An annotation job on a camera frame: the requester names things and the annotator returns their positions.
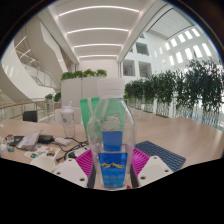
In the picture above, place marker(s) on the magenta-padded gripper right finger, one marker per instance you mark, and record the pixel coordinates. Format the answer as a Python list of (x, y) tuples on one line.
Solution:
[(154, 168)]

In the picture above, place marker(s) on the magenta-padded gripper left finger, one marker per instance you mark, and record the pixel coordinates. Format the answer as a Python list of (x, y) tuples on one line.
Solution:
[(70, 170)]

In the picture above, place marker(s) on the clear blue-labelled water bottle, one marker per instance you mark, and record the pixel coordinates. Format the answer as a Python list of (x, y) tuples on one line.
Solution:
[(111, 150)]

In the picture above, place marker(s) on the dark blue keyboard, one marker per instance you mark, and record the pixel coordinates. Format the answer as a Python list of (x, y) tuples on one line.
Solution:
[(166, 155)]

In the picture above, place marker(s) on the small white charger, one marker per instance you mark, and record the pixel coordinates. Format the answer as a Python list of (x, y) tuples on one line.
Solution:
[(62, 141)]

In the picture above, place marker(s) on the colourful sticker sheet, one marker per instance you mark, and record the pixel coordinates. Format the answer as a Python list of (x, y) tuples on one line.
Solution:
[(41, 151)]

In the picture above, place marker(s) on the small black pouch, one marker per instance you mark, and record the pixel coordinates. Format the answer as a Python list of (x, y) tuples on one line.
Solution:
[(46, 139)]

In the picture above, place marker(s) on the clear shaker bottle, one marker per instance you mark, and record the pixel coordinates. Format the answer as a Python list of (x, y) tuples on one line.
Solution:
[(68, 121)]

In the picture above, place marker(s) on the green tote bag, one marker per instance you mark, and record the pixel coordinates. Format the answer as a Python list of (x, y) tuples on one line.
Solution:
[(85, 113)]

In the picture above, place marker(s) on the black notebook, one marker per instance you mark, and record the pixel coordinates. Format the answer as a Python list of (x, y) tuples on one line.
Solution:
[(16, 139)]

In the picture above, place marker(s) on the black office chair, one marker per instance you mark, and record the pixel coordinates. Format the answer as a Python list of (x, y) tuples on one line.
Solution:
[(30, 116)]

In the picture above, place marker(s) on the potted plants in planter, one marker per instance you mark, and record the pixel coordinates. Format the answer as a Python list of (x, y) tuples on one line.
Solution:
[(53, 97)]

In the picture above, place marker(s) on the white cabinet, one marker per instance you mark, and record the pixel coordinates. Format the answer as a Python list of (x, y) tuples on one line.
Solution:
[(71, 93)]

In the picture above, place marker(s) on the glass railing with wooden handrail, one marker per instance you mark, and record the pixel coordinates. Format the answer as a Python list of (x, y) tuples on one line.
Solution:
[(20, 108)]

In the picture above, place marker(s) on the row of tall green plants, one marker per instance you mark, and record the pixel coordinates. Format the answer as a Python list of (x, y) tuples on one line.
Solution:
[(186, 86)]

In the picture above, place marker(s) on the green plants atop cabinet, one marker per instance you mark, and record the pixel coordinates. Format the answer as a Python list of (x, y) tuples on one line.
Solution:
[(83, 74)]

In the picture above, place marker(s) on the ceiling light strips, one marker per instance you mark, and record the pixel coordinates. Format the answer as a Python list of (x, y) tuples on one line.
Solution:
[(98, 30)]

